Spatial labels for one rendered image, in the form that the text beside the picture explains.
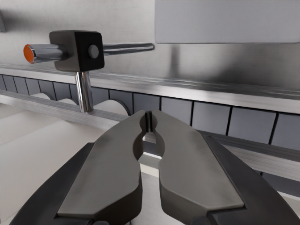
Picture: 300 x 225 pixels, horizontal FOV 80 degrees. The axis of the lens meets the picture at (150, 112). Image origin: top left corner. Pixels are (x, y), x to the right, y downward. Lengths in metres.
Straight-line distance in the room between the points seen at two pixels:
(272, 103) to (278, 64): 0.06
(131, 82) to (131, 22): 0.09
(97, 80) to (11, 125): 0.11
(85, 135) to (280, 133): 0.18
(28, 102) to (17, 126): 0.04
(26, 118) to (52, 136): 0.09
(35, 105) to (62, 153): 0.07
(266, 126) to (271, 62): 0.07
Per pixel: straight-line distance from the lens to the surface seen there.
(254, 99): 0.19
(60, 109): 0.19
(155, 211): 0.41
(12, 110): 0.32
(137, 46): 0.23
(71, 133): 0.18
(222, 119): 0.20
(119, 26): 0.29
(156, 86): 0.21
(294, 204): 0.22
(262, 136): 0.21
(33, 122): 0.26
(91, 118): 0.16
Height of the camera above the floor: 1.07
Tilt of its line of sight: 56 degrees down
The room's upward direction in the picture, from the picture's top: 126 degrees counter-clockwise
